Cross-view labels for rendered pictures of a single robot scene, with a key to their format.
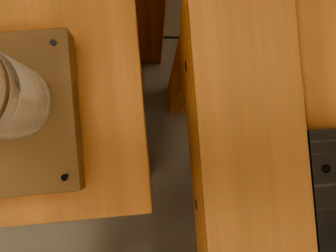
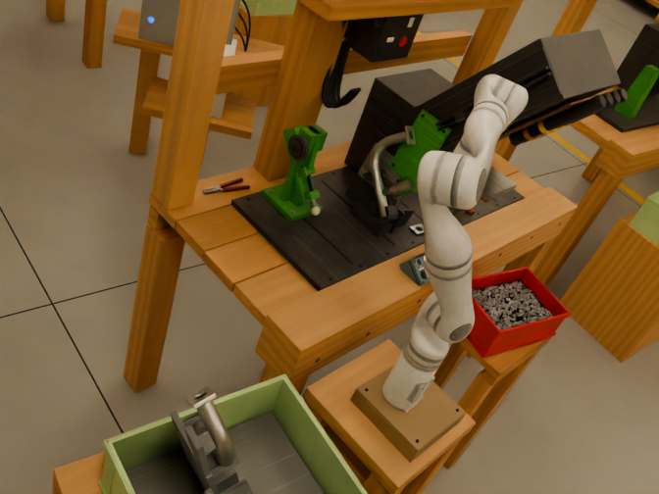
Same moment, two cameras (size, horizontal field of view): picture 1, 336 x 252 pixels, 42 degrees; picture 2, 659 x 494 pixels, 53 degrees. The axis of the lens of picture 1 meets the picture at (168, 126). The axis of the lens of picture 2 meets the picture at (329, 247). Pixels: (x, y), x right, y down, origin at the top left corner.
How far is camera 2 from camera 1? 1.46 m
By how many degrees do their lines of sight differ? 53
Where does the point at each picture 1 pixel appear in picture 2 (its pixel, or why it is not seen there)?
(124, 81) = (350, 370)
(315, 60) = (289, 299)
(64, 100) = (382, 376)
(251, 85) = (322, 312)
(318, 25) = (275, 302)
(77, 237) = not seen: outside the picture
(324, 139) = (321, 282)
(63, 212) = not seen: hidden behind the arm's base
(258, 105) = (327, 308)
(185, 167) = not seen: hidden behind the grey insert
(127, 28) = (329, 379)
